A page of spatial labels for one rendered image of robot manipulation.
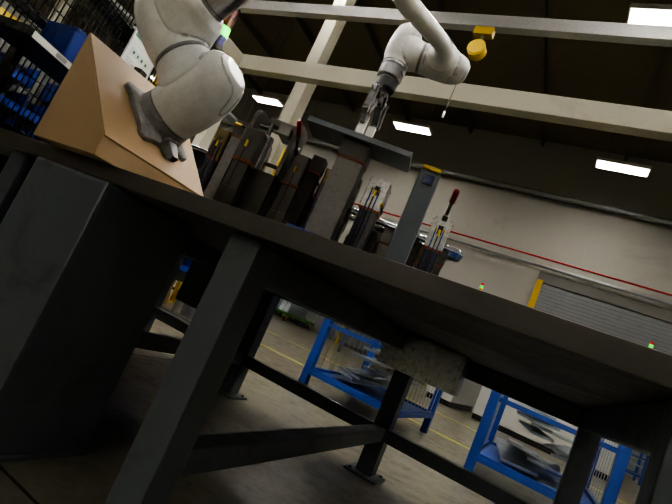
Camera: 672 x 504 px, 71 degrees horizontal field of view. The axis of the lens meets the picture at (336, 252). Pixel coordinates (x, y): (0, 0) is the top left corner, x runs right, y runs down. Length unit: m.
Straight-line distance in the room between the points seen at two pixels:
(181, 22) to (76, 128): 0.37
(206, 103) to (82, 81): 0.30
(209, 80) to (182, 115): 0.11
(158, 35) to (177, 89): 0.15
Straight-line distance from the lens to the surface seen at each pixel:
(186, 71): 1.32
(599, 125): 5.28
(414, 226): 1.52
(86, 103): 1.31
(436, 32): 1.58
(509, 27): 4.42
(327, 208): 1.54
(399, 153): 1.56
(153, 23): 1.41
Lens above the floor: 0.57
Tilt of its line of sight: 8 degrees up
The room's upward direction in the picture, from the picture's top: 24 degrees clockwise
